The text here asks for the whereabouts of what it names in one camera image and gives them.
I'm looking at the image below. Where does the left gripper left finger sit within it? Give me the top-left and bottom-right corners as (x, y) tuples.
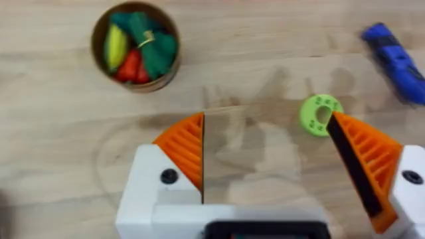
(115, 112), (206, 239)

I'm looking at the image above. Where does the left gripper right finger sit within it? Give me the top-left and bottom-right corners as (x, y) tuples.
(326, 111), (425, 239)

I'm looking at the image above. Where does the blue electric screwdriver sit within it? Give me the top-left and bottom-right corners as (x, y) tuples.
(361, 22), (425, 106)

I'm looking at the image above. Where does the green disc with holes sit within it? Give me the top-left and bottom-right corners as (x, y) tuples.
(299, 94), (345, 137)

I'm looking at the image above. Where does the brown tub with toy vegetables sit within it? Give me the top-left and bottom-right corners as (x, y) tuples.
(90, 1), (182, 94)

